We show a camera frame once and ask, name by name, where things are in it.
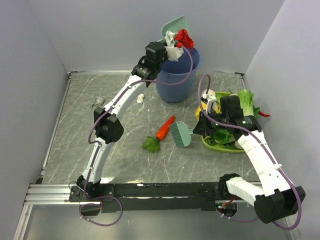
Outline green toy cabbage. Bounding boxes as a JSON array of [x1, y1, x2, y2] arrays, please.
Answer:
[[237, 89, 260, 118]]

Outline orange toy carrot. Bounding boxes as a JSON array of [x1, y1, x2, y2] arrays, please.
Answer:
[[141, 115, 176, 153]]

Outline red toy chili pepper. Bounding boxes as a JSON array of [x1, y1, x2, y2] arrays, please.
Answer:
[[258, 111, 270, 117]]

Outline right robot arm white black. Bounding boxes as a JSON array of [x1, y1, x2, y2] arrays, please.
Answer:
[[193, 95, 306, 230]]

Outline teal dustpan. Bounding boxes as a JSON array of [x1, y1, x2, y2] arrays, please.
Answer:
[[158, 15, 190, 43]]

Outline aluminium frame rail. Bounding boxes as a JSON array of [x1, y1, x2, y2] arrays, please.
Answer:
[[23, 181, 266, 206]]

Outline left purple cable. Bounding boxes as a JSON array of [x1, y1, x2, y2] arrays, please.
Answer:
[[79, 44, 194, 228]]

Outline blue plastic bucket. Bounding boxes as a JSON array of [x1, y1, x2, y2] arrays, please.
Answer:
[[156, 49, 200, 103]]

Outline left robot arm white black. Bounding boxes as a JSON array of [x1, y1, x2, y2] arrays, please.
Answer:
[[77, 40, 168, 201]]

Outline grey paper scrap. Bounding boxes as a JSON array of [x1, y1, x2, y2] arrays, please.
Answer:
[[164, 30, 178, 47]]

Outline yellow white toy corn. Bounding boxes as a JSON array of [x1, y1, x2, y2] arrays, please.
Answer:
[[194, 88, 221, 121]]

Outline red paper scrap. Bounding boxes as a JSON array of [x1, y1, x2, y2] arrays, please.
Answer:
[[174, 29, 194, 49]]

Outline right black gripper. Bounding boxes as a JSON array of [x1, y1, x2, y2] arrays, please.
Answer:
[[193, 108, 230, 136]]

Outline green leafy toy vegetables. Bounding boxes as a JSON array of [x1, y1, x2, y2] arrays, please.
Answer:
[[204, 129, 241, 149]]

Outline small white paper ball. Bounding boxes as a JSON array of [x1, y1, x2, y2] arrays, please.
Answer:
[[91, 96, 106, 108]]

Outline green plastic tray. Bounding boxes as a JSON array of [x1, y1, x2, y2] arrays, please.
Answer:
[[200, 91, 246, 154]]

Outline white paper scrap near bucket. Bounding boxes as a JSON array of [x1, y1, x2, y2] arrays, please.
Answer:
[[136, 94, 145, 105]]

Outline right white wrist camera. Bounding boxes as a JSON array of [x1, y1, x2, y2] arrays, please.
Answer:
[[201, 89, 217, 113]]

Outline teal hand brush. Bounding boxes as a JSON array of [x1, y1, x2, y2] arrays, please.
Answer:
[[169, 121, 194, 148]]

